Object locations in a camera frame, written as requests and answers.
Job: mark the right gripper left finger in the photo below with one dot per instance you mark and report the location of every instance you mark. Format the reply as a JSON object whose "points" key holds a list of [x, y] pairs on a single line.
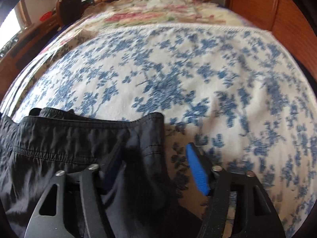
{"points": [[48, 217]]}

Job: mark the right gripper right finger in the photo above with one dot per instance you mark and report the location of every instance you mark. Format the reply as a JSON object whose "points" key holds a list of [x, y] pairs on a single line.
{"points": [[255, 215]]}

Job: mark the black trousers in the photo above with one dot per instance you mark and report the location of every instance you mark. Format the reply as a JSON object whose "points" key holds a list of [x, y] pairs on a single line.
{"points": [[135, 193]]}

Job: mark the blue floral white blanket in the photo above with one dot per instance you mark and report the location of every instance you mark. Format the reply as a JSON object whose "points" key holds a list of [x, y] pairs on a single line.
{"points": [[235, 91]]}

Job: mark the red bowl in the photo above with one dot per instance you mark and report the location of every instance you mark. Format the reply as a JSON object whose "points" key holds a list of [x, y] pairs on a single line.
{"points": [[46, 16]]}

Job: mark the dark wooden chair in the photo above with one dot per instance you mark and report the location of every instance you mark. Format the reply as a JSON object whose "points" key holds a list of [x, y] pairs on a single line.
{"points": [[68, 11]]}

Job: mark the wooden louvered wardrobe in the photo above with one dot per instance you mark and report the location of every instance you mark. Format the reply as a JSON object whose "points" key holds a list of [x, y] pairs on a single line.
{"points": [[286, 22]]}

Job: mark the pink floral quilt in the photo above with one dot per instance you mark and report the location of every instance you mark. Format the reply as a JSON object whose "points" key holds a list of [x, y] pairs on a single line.
{"points": [[124, 13]]}

